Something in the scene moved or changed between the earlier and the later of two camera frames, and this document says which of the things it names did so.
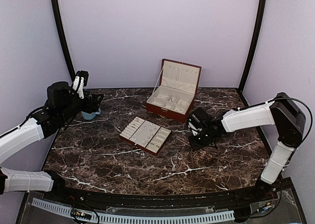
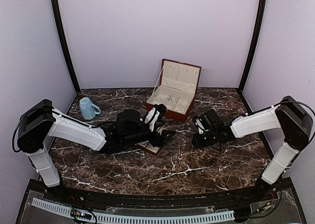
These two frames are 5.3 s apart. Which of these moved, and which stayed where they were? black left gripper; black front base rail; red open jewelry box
Moved: black left gripper
Stayed: black front base rail; red open jewelry box
